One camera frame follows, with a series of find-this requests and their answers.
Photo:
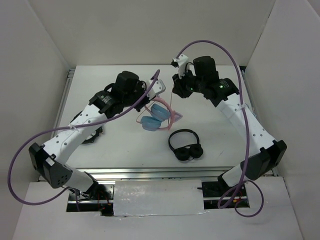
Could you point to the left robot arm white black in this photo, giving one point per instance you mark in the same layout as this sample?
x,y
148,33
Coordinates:
x,y
50,158

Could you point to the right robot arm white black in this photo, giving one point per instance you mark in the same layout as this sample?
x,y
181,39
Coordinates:
x,y
265,152

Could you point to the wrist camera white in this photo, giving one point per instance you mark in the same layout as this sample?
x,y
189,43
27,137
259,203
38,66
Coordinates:
x,y
157,89
180,63

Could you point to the aluminium front rail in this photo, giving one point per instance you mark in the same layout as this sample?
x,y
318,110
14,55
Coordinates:
x,y
121,174

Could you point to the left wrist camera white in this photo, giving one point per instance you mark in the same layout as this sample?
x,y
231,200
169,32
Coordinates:
x,y
157,89

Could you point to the pink blue cat-ear headphones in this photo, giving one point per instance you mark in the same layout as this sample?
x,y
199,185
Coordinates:
x,y
159,116

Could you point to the black on-ear headphones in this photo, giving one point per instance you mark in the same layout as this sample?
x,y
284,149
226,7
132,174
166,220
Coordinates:
x,y
189,151

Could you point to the left aluminium side rail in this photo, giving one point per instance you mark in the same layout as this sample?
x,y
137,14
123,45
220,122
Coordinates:
x,y
63,100

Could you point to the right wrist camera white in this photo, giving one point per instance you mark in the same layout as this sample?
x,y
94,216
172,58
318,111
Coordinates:
x,y
180,63

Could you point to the white foil-taped panel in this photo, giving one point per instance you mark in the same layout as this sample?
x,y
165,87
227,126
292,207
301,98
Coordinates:
x,y
158,198

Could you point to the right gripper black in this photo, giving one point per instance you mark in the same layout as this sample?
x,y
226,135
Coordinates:
x,y
178,83

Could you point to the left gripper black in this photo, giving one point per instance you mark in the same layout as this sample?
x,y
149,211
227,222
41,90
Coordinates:
x,y
145,101

